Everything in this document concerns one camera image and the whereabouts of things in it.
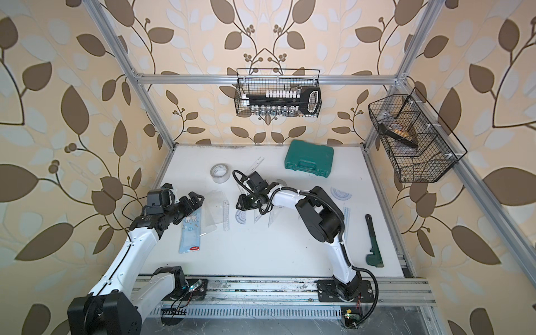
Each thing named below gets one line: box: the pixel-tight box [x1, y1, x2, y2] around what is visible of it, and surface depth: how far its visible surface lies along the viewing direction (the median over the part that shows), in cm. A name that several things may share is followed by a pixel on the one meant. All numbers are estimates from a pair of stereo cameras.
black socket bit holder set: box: [244, 85, 322, 117], surface depth 86 cm
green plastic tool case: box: [284, 138, 335, 178], surface depth 111 cm
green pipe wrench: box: [365, 213, 384, 268], surface depth 84 cm
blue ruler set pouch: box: [178, 206, 202, 255], surface depth 90 cm
